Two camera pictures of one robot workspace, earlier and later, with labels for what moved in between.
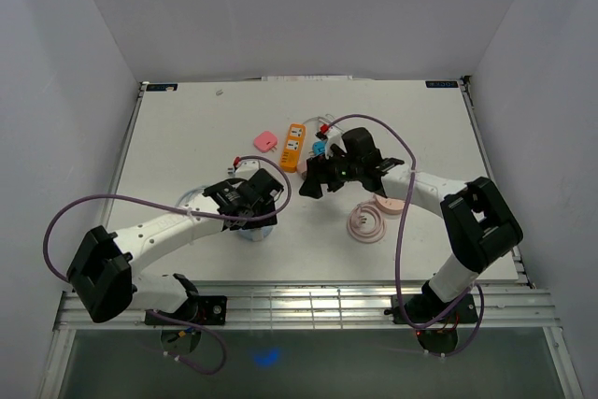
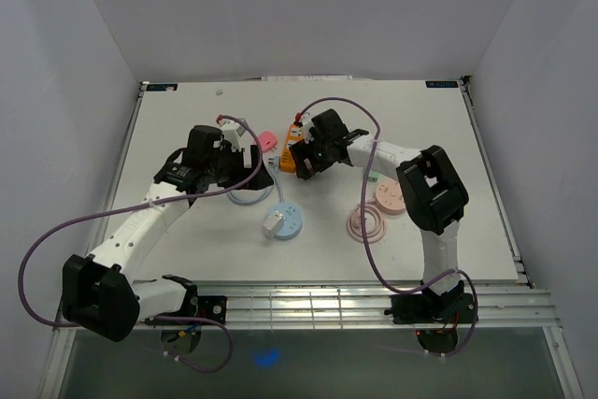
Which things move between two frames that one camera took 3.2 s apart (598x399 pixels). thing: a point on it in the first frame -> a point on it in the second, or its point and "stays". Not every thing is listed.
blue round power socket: x=256 y=234 -> x=291 y=226
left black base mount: x=199 y=309 stays
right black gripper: x=320 y=167 -> x=302 y=151
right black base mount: x=418 y=308 stays
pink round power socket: x=390 y=206 stays
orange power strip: x=293 y=148 stays
